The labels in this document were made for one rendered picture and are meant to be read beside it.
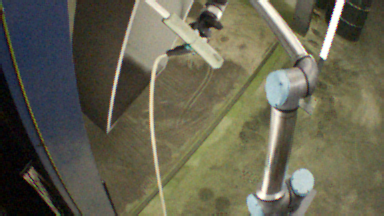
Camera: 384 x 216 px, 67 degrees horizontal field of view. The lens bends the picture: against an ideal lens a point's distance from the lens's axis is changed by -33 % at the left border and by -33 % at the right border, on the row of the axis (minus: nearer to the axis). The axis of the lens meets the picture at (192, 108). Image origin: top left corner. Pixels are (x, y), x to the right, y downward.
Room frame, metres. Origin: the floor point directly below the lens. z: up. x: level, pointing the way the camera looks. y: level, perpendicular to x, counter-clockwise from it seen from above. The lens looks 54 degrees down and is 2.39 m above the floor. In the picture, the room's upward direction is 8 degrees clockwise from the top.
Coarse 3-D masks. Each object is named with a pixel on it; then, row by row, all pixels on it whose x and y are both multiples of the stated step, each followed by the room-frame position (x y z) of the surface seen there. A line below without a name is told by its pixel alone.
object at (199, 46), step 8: (152, 0) 1.14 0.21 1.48; (160, 8) 1.14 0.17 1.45; (168, 16) 1.13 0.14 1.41; (176, 16) 1.14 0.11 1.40; (168, 24) 1.11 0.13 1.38; (176, 24) 1.11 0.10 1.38; (184, 24) 1.13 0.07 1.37; (176, 32) 1.11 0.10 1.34; (184, 32) 1.11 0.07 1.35; (192, 32) 1.13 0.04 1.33; (184, 40) 1.11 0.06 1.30; (192, 40) 1.10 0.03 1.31; (200, 40) 1.12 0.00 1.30; (176, 48) 1.16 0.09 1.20; (184, 48) 1.13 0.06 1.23; (192, 48) 1.11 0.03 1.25; (200, 48) 1.09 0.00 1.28; (208, 48) 1.11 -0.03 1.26; (168, 56) 1.17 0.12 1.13; (200, 56) 1.10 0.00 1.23; (208, 56) 1.09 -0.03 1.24; (216, 56) 1.10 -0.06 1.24; (216, 64) 1.09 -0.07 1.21
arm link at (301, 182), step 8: (296, 176) 0.78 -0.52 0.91; (304, 176) 0.79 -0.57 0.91; (312, 176) 0.79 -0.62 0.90; (288, 184) 0.75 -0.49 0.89; (296, 184) 0.74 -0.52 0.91; (304, 184) 0.74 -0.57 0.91; (312, 184) 0.74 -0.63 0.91; (288, 192) 0.71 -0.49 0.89; (296, 192) 0.70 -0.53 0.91; (304, 192) 0.70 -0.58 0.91; (296, 200) 0.68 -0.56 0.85
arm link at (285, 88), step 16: (272, 80) 0.87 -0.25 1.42; (288, 80) 0.86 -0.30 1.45; (304, 80) 0.88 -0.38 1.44; (272, 96) 0.84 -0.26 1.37; (288, 96) 0.82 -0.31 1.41; (304, 96) 0.86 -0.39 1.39; (272, 112) 0.83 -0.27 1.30; (288, 112) 0.81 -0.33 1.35; (272, 128) 0.80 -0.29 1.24; (288, 128) 0.79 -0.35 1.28; (272, 144) 0.77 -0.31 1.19; (288, 144) 0.77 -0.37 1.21; (272, 160) 0.74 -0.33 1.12; (288, 160) 0.75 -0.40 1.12; (272, 176) 0.71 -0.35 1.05; (256, 192) 0.70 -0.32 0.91; (272, 192) 0.67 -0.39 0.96; (256, 208) 0.62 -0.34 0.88; (272, 208) 0.63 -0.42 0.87
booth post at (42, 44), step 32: (32, 0) 0.39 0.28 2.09; (64, 0) 0.45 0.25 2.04; (0, 32) 0.32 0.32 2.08; (32, 32) 0.38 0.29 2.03; (64, 32) 0.45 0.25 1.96; (0, 64) 0.30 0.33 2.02; (32, 64) 0.36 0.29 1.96; (64, 64) 0.44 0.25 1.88; (0, 96) 0.36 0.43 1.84; (32, 96) 0.35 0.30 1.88; (64, 96) 0.42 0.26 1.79; (32, 128) 0.32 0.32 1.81; (64, 128) 0.40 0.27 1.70; (64, 160) 0.37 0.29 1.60; (64, 192) 0.32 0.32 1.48; (96, 192) 0.42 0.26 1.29
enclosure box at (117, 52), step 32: (96, 0) 1.15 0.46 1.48; (128, 0) 1.07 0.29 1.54; (160, 0) 1.72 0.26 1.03; (192, 0) 1.61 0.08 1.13; (96, 32) 1.15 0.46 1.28; (128, 32) 1.09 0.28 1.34; (160, 32) 1.71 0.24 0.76; (96, 64) 1.15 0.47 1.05; (128, 64) 1.65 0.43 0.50; (160, 64) 1.70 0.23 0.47; (96, 96) 1.16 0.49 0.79; (128, 96) 1.43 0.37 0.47
